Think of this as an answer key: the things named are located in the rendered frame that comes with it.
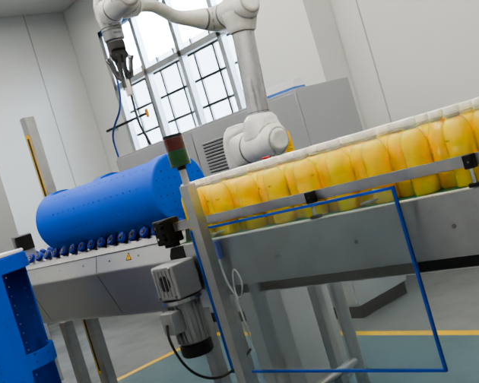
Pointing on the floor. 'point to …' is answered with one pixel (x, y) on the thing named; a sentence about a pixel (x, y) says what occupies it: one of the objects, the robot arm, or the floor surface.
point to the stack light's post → (217, 283)
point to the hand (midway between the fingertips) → (128, 87)
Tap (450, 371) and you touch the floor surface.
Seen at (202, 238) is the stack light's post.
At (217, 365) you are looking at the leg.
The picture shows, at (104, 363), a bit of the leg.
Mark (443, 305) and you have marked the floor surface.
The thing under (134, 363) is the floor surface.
